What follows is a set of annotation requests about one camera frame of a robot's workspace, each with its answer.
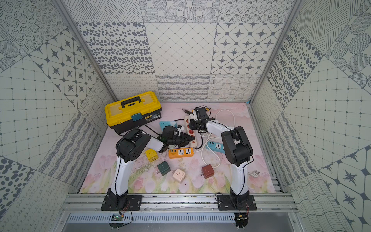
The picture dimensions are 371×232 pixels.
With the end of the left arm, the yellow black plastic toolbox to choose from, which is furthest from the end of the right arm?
the yellow black plastic toolbox

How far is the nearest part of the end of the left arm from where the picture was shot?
85 cm

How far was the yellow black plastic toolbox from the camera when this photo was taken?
3.02 ft
